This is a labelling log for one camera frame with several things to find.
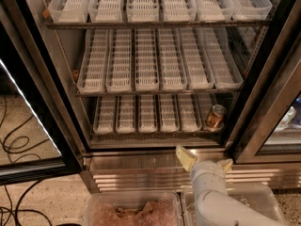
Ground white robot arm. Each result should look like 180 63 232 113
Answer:
176 146 284 226

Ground top metal shelf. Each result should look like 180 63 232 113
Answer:
46 20 272 30

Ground metal shelf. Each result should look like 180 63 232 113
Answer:
75 89 241 97
46 20 272 30
90 131 219 140

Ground right clear plastic bin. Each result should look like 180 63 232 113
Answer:
181 183 287 226

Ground middle metal shelf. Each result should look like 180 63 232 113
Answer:
75 89 241 97

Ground open glass fridge door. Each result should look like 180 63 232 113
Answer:
0 25 82 186

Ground clear plastic bin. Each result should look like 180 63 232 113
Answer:
83 191 183 226
181 183 287 226

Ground left clear plastic bin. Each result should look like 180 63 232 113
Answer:
83 191 183 226

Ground black floor cable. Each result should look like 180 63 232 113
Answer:
0 94 53 226

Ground white bottle behind door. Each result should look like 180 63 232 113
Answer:
275 96 301 132

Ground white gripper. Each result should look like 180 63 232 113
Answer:
176 146 233 194

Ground steel fridge base grille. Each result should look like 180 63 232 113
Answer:
81 150 301 193

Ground orange soda can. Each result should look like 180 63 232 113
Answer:
205 105 227 129

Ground shelf tray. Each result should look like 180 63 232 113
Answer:
77 29 110 94
195 0 234 22
105 29 132 92
232 0 272 21
126 0 159 23
116 95 135 134
179 27 214 89
135 28 159 91
138 95 157 133
202 27 243 89
87 0 124 23
158 94 179 132
178 94 201 132
197 92 224 132
161 0 197 22
93 96 116 135
157 28 187 91
48 0 89 24

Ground bottom metal shelf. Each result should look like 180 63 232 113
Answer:
90 131 219 140

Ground brown crumpled paper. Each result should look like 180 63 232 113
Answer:
115 202 156 218

